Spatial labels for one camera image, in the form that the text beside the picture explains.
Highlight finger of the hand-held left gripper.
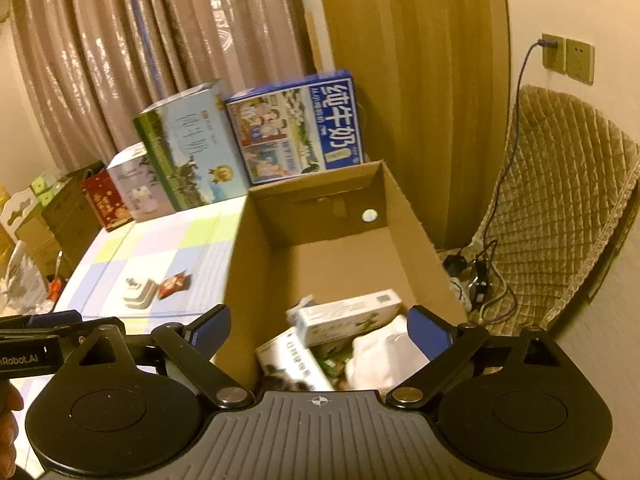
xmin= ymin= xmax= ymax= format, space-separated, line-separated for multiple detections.
xmin=127 ymin=344 xmax=169 ymax=377
xmin=0 ymin=310 xmax=126 ymax=343

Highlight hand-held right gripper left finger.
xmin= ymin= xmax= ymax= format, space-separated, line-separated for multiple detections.
xmin=55 ymin=304 xmax=254 ymax=409

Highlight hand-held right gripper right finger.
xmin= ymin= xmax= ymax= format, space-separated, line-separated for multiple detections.
xmin=386 ymin=304 xmax=597 ymax=409

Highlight white packet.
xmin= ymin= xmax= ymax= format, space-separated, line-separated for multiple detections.
xmin=344 ymin=314 xmax=432 ymax=394

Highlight white ointment box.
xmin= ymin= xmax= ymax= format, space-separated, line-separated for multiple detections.
xmin=294 ymin=289 xmax=404 ymax=348

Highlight white green spray box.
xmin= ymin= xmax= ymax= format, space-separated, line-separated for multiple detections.
xmin=255 ymin=327 xmax=336 ymax=393

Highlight green candy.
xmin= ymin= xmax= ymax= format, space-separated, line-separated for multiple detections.
xmin=317 ymin=342 xmax=353 ymax=377

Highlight brown cardboard box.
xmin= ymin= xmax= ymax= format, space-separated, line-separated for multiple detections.
xmin=212 ymin=159 xmax=469 ymax=393

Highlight person's left hand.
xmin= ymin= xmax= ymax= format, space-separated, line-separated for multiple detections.
xmin=0 ymin=384 xmax=26 ymax=433

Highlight red snack packet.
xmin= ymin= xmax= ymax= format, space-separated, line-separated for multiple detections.
xmin=157 ymin=270 xmax=194 ymax=302

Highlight white plastic bag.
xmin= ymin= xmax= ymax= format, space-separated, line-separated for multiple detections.
xmin=0 ymin=239 xmax=57 ymax=312

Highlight white power adapter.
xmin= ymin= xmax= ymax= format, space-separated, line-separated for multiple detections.
xmin=122 ymin=275 xmax=162 ymax=310

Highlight black charger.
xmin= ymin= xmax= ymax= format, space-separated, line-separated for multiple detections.
xmin=442 ymin=254 xmax=469 ymax=277

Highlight plaid tablecloth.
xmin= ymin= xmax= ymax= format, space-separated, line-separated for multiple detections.
xmin=10 ymin=194 xmax=251 ymax=461

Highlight brown storage carton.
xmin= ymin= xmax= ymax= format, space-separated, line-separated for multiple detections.
xmin=15 ymin=160 xmax=107 ymax=281

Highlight red gift box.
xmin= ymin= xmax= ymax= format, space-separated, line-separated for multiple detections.
xmin=80 ymin=169 xmax=136 ymax=233

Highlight small green white boxes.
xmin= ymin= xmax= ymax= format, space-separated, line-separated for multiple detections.
xmin=29 ymin=171 xmax=72 ymax=207

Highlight white humidifier box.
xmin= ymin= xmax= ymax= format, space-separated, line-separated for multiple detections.
xmin=106 ymin=142 xmax=177 ymax=224

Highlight green landscape milk carton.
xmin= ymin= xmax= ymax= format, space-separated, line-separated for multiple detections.
xmin=132 ymin=80 xmax=252 ymax=212

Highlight chair with quilted cover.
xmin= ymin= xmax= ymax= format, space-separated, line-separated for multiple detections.
xmin=467 ymin=85 xmax=640 ymax=337

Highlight blue cartoon milk carton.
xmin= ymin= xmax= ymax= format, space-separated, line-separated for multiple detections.
xmin=225 ymin=69 xmax=365 ymax=186

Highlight beige curtain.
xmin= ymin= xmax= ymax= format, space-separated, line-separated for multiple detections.
xmin=0 ymin=0 xmax=321 ymax=176

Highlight grey charging cable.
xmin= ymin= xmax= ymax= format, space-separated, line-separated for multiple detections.
xmin=477 ymin=40 xmax=548 ymax=266

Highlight wall socket with plug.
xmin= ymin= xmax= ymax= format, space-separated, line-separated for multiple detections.
xmin=541 ymin=33 xmax=567 ymax=72

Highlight empty wall socket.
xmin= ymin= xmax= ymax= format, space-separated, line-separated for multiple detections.
xmin=565 ymin=38 xmax=596 ymax=86

